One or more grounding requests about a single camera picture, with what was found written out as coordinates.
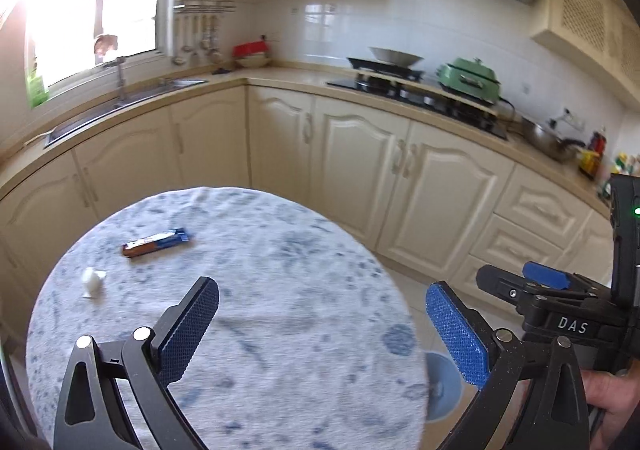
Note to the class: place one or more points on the metal hanging spatula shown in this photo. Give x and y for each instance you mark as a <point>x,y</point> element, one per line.
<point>178,55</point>

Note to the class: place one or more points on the beige kitchen countertop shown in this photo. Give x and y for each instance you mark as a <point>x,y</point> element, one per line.
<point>300,78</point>

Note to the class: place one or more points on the black glass gas stove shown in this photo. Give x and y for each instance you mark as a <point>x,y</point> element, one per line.
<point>430,103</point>

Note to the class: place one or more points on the stainless steel pan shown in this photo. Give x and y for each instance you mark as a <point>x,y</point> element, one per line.
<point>547,140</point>

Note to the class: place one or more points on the metal hanging spoon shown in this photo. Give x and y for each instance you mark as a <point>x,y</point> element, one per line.
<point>216,55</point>

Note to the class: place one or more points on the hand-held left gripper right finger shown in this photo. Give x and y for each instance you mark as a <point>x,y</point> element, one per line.
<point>457,335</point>

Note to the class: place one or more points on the wooden spoon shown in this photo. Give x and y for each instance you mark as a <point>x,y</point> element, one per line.
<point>37,138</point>

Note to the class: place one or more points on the beige bowl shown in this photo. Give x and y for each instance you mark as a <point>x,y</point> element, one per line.
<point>253,62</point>

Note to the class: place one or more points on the metal sink faucet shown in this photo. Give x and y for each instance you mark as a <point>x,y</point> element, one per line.
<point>120,80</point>

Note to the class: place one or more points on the white wall socket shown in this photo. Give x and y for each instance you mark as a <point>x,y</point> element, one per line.
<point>570,118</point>

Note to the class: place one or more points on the yellow bottle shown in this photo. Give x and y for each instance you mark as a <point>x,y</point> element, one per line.
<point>587,163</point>

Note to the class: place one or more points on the grey wok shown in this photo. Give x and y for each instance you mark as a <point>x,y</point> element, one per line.
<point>395,55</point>

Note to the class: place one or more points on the brown white rag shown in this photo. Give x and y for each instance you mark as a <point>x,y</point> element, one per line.
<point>106,44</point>

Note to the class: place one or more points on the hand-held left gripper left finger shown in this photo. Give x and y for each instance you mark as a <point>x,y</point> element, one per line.
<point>192,330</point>

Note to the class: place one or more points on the metal hanging skimmer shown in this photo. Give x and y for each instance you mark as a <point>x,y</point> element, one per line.
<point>205,43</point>

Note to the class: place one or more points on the metal hanging ladle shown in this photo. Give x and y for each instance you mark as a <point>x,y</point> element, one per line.
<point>186,43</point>

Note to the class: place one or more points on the black portable burner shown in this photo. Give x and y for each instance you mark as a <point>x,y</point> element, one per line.
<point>365,65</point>

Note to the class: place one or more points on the dark sauce bottle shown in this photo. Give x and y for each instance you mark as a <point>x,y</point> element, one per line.
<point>598,145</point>

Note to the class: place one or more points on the green white bottle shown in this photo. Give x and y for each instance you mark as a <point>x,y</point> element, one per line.
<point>627,164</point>

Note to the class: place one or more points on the dark blue snack wrapper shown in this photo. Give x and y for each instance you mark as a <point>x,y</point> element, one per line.
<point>157,242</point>

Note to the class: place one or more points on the person's right forearm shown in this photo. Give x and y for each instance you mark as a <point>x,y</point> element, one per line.
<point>625,432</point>

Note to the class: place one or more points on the person's right hand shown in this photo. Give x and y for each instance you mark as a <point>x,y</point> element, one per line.
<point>615,392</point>

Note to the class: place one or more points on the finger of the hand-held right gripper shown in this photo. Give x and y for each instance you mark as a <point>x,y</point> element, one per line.
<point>547,275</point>
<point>505,287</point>

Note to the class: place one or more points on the green dish soap bottle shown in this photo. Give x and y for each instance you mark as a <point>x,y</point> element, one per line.
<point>36,88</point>

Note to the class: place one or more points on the cream lower kitchen cabinets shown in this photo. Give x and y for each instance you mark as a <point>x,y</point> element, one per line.
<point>450,180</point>

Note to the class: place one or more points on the cream side wall cabinet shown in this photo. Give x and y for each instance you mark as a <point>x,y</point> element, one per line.
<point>585,20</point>

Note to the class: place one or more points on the stainless steel sink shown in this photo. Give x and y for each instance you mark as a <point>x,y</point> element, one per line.
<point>125,103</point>

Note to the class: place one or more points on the small dark dish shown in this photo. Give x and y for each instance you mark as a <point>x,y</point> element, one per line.
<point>221,71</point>

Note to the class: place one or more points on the green electric cooker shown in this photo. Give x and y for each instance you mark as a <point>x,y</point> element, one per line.
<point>467,80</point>

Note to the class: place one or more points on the red white bowl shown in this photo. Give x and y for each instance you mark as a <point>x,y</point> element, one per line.
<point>251,49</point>

